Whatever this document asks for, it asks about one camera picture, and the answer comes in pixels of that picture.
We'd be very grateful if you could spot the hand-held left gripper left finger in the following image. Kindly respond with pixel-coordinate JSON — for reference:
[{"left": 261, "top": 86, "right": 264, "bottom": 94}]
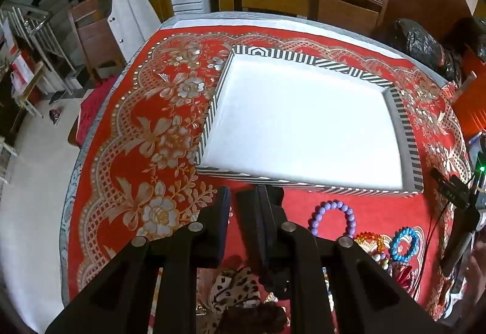
[{"left": 45, "top": 186, "right": 233, "bottom": 334}]

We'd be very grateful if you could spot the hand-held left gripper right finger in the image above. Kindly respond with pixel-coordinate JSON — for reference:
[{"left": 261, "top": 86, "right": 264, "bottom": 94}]
[{"left": 235, "top": 186, "right": 449, "bottom": 334}]

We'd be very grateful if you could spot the blue bead bracelet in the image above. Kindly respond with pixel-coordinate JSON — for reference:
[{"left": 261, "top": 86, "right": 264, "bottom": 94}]
[{"left": 390, "top": 228, "right": 421, "bottom": 263}]

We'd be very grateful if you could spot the leopard print scrunchie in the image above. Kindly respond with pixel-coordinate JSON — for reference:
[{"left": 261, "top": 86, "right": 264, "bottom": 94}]
[{"left": 197, "top": 268, "right": 262, "bottom": 315}]

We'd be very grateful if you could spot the purple bead bracelet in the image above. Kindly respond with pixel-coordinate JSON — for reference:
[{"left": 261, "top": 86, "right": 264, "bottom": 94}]
[{"left": 308, "top": 200, "right": 358, "bottom": 240}]

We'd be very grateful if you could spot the dark brown scrunchie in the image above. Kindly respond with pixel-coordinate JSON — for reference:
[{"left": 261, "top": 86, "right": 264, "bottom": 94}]
[{"left": 218, "top": 302, "right": 289, "bottom": 334}]

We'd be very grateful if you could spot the striped white tray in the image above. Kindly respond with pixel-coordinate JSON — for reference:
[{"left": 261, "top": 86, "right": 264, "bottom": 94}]
[{"left": 194, "top": 46, "right": 424, "bottom": 199}]

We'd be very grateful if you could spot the person's right hand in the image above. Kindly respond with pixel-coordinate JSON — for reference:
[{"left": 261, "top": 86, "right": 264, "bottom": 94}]
[{"left": 465, "top": 241, "right": 486, "bottom": 304}]

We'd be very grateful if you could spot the dark red scrunchie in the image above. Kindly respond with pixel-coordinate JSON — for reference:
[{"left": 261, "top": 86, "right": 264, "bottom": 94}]
[{"left": 393, "top": 264, "right": 420, "bottom": 295}]

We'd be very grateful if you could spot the orange plastic stool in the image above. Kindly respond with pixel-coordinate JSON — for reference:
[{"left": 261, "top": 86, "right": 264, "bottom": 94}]
[{"left": 452, "top": 49, "right": 486, "bottom": 133}]

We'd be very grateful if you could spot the red floral tablecloth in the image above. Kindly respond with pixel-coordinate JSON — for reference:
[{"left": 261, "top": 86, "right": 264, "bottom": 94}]
[{"left": 61, "top": 25, "right": 473, "bottom": 334}]

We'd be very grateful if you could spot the red cushioned stool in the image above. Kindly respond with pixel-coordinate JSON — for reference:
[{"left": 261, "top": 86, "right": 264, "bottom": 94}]
[{"left": 76, "top": 78, "right": 118, "bottom": 147}]

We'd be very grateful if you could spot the black plastic bag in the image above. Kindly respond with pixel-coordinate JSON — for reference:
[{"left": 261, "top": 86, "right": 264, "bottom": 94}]
[{"left": 393, "top": 18, "right": 462, "bottom": 82}]

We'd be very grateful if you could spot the white jacket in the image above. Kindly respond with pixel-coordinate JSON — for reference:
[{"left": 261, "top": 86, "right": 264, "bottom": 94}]
[{"left": 108, "top": 0, "right": 162, "bottom": 61}]

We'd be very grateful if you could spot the brown wooden chair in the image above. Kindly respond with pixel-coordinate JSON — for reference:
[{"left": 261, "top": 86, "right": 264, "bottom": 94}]
[{"left": 68, "top": 0, "right": 130, "bottom": 80}]

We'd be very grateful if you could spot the red white paper bag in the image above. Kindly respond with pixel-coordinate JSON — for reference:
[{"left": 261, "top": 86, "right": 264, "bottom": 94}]
[{"left": 9, "top": 53, "right": 36, "bottom": 86}]

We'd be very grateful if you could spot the metal stair railing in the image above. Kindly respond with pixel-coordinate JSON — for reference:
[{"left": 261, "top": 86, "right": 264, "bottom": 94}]
[{"left": 0, "top": 4, "right": 74, "bottom": 92}]

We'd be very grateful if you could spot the black cable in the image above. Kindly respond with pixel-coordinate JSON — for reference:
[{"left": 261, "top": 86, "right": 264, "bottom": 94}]
[{"left": 427, "top": 201, "right": 456, "bottom": 281}]

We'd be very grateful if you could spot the multicolour bead bracelet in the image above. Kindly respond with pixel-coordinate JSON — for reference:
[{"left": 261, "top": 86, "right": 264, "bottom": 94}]
[{"left": 372, "top": 248, "right": 392, "bottom": 270}]

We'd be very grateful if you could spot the amber bead bracelet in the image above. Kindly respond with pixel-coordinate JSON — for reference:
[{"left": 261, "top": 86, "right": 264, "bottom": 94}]
[{"left": 355, "top": 231, "right": 392, "bottom": 255}]

